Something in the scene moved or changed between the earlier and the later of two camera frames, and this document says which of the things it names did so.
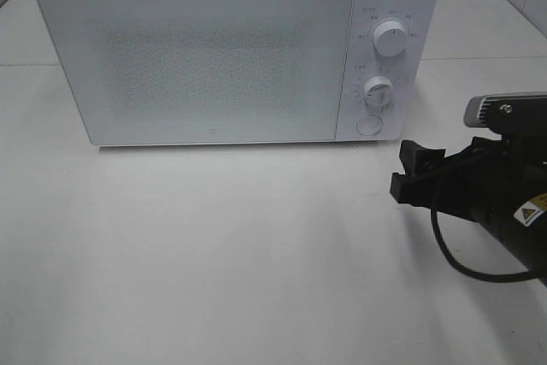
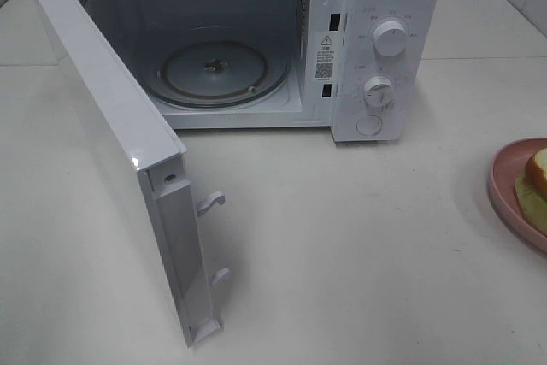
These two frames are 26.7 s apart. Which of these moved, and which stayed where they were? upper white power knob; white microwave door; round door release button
Moved: white microwave door
Stayed: round door release button; upper white power knob
